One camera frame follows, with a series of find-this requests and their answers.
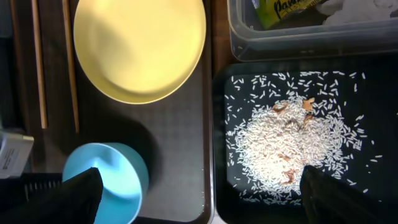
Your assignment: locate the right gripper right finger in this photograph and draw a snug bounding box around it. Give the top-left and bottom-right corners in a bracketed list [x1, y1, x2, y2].
[300, 166, 397, 224]

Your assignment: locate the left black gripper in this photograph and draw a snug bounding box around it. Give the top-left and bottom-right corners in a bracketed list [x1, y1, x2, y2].
[1, 173, 63, 213]

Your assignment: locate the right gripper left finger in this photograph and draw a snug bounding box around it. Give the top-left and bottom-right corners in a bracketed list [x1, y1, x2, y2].
[1, 168, 103, 224]

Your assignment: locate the light blue bowl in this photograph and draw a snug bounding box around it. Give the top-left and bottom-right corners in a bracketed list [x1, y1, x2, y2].
[62, 142, 149, 224]

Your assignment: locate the pile of rice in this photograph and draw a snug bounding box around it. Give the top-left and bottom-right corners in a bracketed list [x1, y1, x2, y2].
[224, 70, 375, 206]

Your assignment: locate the yellow plate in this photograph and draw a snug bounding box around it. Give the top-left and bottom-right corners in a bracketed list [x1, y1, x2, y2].
[73, 0, 206, 105]

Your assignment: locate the wooden chopstick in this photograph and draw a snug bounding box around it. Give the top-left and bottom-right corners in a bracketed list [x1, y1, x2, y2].
[62, 0, 80, 133]
[31, 0, 48, 129]

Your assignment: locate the white tissue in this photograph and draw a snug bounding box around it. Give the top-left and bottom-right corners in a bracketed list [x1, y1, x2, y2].
[316, 0, 397, 26]

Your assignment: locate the dark brown serving tray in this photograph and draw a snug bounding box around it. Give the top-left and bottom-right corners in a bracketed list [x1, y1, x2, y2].
[11, 1, 213, 223]

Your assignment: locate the black tray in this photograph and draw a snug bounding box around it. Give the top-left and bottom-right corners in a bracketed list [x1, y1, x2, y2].
[212, 54, 397, 223]

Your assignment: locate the clear plastic bin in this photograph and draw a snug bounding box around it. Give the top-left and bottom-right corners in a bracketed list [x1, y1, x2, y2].
[228, 0, 397, 62]

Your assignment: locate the yellow snack wrapper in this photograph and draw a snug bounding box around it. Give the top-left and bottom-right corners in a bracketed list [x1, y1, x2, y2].
[251, 0, 322, 29]

